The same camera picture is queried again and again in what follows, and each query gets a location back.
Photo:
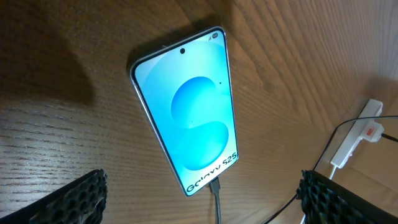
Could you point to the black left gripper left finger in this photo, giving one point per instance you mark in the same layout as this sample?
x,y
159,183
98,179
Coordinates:
x,y
82,201

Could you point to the blue Galaxy smartphone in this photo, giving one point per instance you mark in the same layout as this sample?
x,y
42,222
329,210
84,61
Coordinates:
x,y
186,93

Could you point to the white charger adapter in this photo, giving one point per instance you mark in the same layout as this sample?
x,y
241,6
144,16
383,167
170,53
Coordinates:
x,y
372,131

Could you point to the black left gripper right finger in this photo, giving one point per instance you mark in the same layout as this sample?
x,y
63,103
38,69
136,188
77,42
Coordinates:
x,y
324,201

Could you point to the white power strip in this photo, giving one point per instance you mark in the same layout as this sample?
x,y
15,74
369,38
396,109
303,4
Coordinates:
x,y
372,110

